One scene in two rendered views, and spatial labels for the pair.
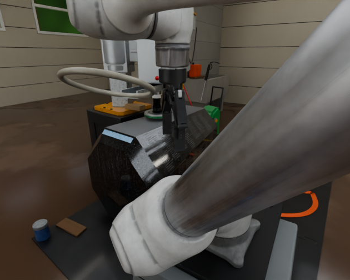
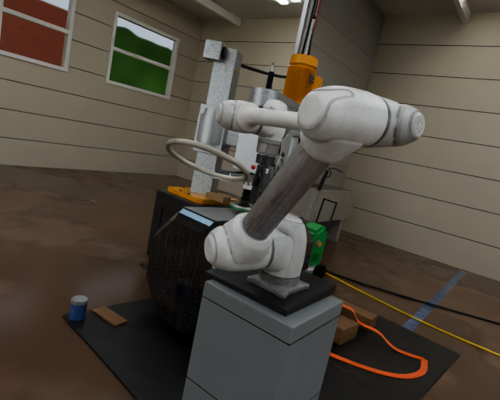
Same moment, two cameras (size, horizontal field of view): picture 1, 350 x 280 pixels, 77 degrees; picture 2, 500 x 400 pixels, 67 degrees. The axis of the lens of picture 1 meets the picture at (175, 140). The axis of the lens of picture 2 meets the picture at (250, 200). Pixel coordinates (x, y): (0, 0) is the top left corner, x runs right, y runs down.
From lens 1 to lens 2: 90 cm
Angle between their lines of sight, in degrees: 13
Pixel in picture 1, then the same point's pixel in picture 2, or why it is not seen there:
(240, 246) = (287, 288)
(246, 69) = (384, 190)
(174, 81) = (265, 163)
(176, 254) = (244, 245)
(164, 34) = (265, 133)
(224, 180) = (271, 190)
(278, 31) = (435, 148)
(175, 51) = (270, 145)
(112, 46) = (210, 125)
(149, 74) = (246, 162)
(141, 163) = not seen: hidden behind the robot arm
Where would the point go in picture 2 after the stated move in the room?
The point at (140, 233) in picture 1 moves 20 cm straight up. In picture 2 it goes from (226, 235) to (238, 175)
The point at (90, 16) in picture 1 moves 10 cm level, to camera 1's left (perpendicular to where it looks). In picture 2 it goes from (228, 119) to (201, 113)
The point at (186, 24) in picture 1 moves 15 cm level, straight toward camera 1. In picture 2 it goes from (280, 131) to (277, 128)
